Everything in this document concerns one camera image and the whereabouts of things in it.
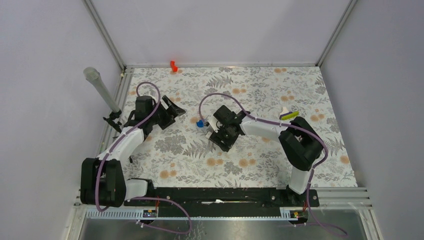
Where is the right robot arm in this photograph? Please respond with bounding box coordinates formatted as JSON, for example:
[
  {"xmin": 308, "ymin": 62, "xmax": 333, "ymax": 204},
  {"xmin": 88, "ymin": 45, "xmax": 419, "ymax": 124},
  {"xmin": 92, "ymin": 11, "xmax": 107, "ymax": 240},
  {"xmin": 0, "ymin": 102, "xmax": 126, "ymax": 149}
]
[{"xmin": 206, "ymin": 110, "xmax": 325, "ymax": 206}]

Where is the white purple green block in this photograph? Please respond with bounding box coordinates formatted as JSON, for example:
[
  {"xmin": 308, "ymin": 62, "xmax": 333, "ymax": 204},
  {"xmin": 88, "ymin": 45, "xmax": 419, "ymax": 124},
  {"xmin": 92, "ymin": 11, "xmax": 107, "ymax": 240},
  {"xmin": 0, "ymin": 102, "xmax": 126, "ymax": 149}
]
[{"xmin": 279, "ymin": 106, "xmax": 299, "ymax": 121}]

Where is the red plastic piece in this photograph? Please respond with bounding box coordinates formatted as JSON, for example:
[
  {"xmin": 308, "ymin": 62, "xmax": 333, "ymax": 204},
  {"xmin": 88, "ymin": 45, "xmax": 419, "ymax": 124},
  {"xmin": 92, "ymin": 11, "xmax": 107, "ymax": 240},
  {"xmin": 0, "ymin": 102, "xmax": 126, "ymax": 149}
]
[{"xmin": 169, "ymin": 60, "xmax": 179, "ymax": 73}]

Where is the white remote control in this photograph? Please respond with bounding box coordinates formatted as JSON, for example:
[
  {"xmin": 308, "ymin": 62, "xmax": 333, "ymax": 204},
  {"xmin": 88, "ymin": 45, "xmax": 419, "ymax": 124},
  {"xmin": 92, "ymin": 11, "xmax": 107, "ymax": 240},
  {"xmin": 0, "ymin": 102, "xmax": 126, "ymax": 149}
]
[{"xmin": 204, "ymin": 115, "xmax": 222, "ymax": 139}]

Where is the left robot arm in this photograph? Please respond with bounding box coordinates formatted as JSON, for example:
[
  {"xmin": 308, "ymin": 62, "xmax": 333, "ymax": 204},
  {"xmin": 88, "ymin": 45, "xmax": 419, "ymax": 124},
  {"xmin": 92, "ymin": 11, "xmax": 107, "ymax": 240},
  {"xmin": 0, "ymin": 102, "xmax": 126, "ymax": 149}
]
[{"xmin": 80, "ymin": 95, "xmax": 186, "ymax": 211}]

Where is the floral patterned table mat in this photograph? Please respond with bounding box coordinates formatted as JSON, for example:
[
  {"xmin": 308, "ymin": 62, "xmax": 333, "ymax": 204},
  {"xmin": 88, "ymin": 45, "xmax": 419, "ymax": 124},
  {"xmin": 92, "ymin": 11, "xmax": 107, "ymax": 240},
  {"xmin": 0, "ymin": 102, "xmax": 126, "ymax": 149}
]
[{"xmin": 119, "ymin": 66, "xmax": 357, "ymax": 188}]

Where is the microphone on black tripod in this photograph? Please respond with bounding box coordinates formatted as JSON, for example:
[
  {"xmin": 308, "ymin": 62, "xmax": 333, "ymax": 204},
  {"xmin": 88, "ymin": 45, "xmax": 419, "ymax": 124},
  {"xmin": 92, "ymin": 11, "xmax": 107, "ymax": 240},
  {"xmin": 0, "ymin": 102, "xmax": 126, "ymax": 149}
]
[{"xmin": 83, "ymin": 66, "xmax": 122, "ymax": 133}]

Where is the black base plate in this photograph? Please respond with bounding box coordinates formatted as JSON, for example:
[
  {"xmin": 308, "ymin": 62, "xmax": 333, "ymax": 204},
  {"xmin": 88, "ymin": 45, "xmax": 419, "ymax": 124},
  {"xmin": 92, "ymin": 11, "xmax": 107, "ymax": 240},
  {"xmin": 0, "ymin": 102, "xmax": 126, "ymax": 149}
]
[{"xmin": 124, "ymin": 187, "xmax": 320, "ymax": 218}]

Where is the blue plastic piece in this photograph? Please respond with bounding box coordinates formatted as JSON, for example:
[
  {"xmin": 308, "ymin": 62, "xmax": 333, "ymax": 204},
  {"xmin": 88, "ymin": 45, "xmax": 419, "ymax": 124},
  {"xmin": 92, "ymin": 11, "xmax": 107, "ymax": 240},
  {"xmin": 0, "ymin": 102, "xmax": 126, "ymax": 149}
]
[{"xmin": 196, "ymin": 120, "xmax": 204, "ymax": 128}]

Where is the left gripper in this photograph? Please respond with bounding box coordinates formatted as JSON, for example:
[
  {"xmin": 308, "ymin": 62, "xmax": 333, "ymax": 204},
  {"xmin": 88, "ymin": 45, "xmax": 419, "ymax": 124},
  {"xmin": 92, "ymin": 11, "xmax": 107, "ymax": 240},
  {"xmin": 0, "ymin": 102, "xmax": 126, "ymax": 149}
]
[{"xmin": 148, "ymin": 96, "xmax": 185, "ymax": 130}]

